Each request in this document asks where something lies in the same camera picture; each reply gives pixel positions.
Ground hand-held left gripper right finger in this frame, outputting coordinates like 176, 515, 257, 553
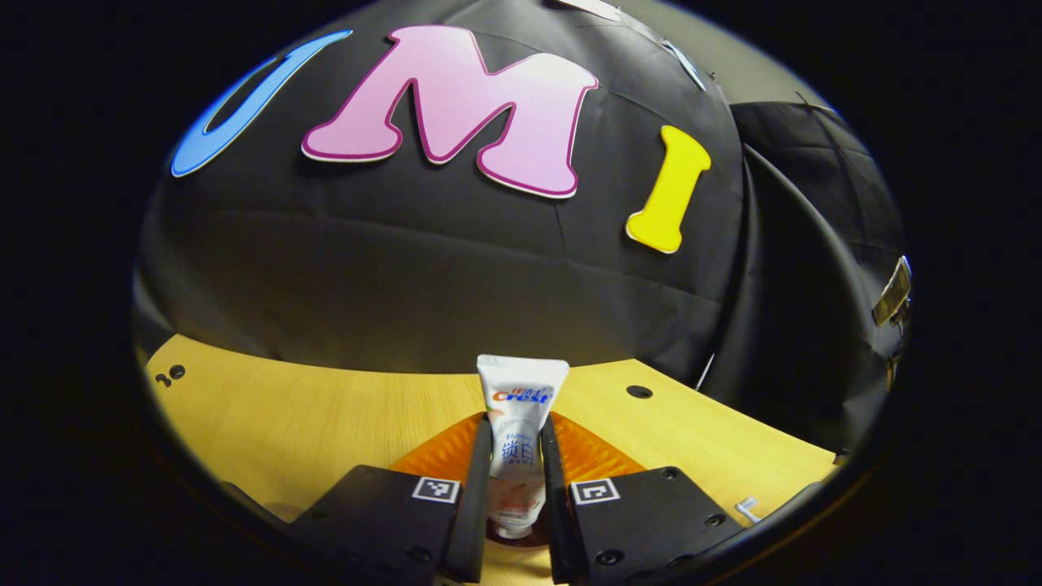
541, 411, 746, 585

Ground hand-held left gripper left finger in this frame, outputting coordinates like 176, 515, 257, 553
285, 411, 494, 585

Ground white toothpaste tube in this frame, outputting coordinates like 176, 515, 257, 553
476, 354, 571, 540

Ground beige cup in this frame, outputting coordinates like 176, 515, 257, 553
485, 513, 551, 571

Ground wooden desktop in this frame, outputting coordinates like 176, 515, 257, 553
145, 334, 839, 585

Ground black backdrop cloth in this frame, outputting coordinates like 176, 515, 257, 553
134, 0, 908, 457

